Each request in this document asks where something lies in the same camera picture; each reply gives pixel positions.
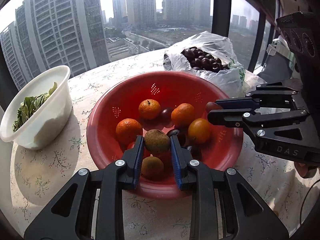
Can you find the smooth orange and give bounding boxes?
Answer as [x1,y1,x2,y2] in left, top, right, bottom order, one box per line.
[188,118,212,144]

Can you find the small mandarin front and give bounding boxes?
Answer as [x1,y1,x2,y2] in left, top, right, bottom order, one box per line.
[171,103,195,127]

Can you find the small mandarin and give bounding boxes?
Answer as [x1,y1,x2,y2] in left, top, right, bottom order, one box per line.
[138,99,161,120]
[171,103,195,127]

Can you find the dark plum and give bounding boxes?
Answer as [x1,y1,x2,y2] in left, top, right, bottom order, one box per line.
[160,107,173,125]
[167,129,186,147]

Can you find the kiwi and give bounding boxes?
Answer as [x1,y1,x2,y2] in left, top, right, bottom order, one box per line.
[141,156,164,180]
[144,129,170,154]

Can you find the red tomato large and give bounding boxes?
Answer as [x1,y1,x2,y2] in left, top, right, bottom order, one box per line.
[127,142,152,159]

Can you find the right operator hand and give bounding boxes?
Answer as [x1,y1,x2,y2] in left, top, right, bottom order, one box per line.
[294,162,319,179]

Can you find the black folding chair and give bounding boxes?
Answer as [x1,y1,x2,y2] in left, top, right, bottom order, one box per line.
[258,36,296,83]

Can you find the floral tablecloth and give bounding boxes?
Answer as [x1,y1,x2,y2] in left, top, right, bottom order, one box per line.
[10,48,311,240]

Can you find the plastic bag of plums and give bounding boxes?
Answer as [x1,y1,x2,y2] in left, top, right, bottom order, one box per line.
[163,31,266,98]

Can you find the red plastic colander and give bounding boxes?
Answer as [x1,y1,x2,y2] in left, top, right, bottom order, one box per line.
[86,71,243,199]

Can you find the large mandarin with stem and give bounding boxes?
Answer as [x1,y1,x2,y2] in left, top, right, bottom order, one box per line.
[116,118,143,145]

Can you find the white plastic basin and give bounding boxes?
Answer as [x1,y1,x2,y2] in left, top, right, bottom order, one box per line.
[1,65,72,150]

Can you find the green leafy vegetables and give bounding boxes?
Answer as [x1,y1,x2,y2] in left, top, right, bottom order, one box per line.
[12,82,58,132]

